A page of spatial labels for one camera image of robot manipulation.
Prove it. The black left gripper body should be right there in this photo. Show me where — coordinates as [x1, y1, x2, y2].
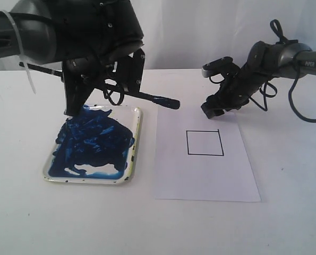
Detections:
[45, 1, 143, 64]

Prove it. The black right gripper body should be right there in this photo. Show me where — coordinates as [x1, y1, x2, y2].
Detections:
[208, 63, 269, 109]

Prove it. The black paintbrush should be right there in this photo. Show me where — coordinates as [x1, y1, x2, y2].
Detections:
[28, 64, 180, 109]

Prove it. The white paper with black square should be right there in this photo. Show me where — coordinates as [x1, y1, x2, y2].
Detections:
[153, 107, 261, 202]

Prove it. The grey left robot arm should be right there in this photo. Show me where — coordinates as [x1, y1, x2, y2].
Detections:
[0, 1, 144, 116]

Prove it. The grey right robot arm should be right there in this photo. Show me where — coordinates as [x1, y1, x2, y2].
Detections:
[201, 40, 316, 119]

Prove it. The white tray with blue paint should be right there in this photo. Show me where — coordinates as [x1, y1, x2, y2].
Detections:
[42, 105, 142, 185]

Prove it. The white backdrop curtain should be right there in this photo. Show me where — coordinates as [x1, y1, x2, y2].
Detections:
[0, 0, 316, 72]

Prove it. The white zip tie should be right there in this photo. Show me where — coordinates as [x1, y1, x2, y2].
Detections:
[2, 10, 36, 94]

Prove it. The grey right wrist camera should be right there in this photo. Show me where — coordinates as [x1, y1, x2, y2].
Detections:
[201, 56, 233, 78]

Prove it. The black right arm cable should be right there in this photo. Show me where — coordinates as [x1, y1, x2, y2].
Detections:
[258, 19, 316, 123]

